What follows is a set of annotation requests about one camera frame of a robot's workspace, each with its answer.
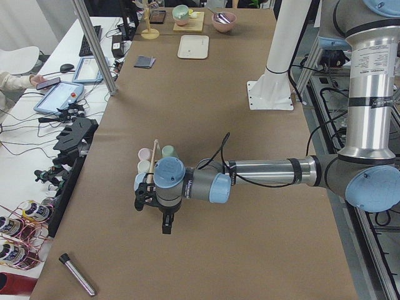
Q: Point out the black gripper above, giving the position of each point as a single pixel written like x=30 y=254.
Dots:
x=166 y=212

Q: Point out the green cup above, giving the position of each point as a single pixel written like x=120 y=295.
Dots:
x=169 y=151

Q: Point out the cream rabbit tray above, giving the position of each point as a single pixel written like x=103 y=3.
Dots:
x=193 y=47

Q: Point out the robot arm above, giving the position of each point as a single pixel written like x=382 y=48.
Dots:
x=362 y=172

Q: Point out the light blue cup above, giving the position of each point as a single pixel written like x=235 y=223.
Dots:
x=138 y=179

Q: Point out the white cup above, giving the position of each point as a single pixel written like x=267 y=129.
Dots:
x=143 y=166

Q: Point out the pink cup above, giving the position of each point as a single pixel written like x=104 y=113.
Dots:
x=145 y=154

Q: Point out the dark brown tray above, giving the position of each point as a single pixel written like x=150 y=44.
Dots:
x=157 y=17

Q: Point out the person hand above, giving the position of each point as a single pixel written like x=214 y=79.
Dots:
x=36 y=79

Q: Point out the metal cylinder black cap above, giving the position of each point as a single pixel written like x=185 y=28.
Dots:
x=78 y=275

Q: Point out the black plastic rack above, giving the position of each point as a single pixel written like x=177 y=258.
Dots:
x=81 y=129

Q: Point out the grey folded cloth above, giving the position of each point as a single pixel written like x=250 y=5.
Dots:
x=144 y=62

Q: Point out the blue teach pendant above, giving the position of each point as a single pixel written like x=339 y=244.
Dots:
x=59 y=97
x=87 y=72

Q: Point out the black computer mouse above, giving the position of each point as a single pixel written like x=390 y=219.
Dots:
x=64 y=68

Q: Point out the black smartphone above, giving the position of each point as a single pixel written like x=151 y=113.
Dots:
x=48 y=84

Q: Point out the wooden stand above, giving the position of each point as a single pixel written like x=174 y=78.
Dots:
x=148 y=33

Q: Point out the wooden cutting board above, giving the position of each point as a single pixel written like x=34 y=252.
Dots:
x=194 y=25

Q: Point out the pink bowl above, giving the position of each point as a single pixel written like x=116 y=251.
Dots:
x=225 y=23

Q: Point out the stacked pastel bowls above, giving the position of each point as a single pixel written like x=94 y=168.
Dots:
x=180 y=14

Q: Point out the white wire cup rack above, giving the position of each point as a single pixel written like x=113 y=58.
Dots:
x=156 y=154

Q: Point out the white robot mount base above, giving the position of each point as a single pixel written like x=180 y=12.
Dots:
x=272 y=90

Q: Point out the aluminium frame post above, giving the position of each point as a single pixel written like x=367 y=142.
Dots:
x=88 y=30

